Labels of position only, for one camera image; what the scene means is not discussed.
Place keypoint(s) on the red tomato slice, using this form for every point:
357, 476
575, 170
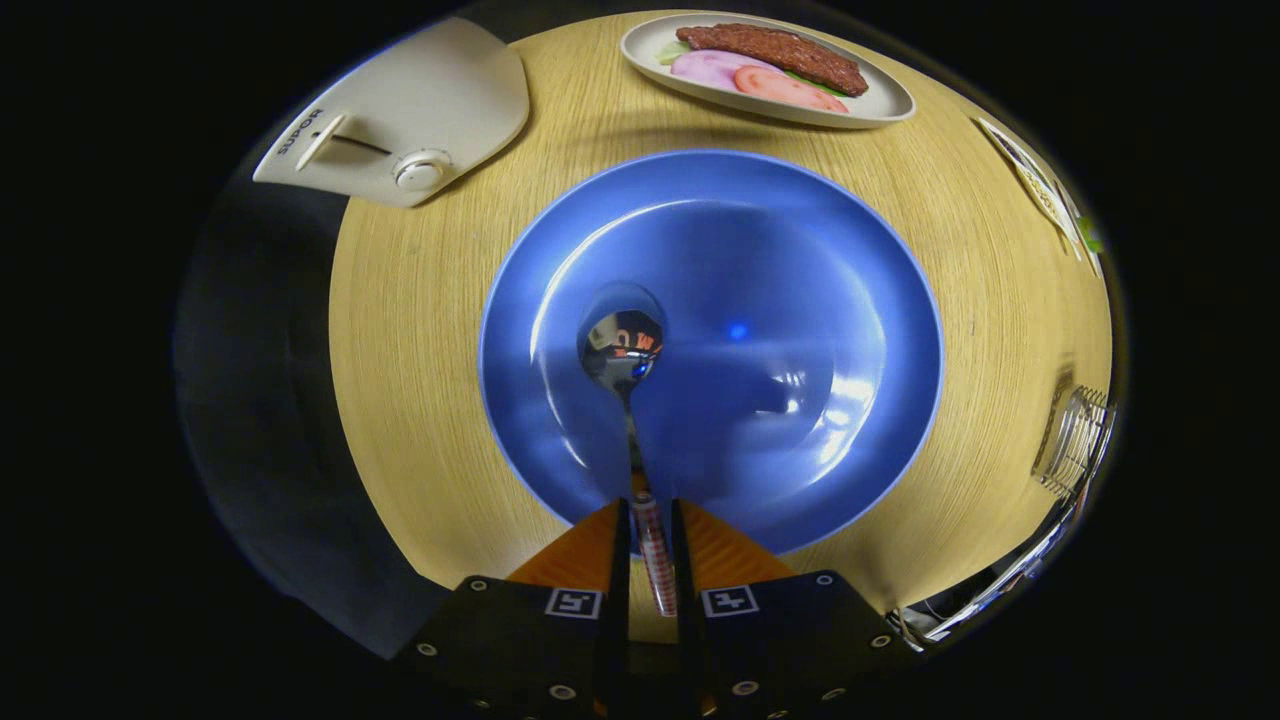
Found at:
780, 88

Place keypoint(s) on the brown meat patty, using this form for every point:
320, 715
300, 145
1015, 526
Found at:
780, 50

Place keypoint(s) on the white toaster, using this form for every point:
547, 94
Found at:
420, 100

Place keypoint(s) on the blue round plate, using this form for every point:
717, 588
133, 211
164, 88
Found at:
780, 300

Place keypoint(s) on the pink ham slice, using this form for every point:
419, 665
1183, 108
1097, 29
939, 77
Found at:
705, 68

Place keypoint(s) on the green lettuce leaf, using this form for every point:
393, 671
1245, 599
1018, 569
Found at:
672, 52

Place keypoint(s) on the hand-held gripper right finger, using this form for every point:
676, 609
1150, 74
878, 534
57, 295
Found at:
683, 560

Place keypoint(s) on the beige oval food plate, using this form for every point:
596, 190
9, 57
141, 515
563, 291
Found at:
880, 100

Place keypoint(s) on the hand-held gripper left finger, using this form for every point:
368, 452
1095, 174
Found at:
620, 560

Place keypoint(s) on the white divided tray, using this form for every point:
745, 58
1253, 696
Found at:
1040, 185

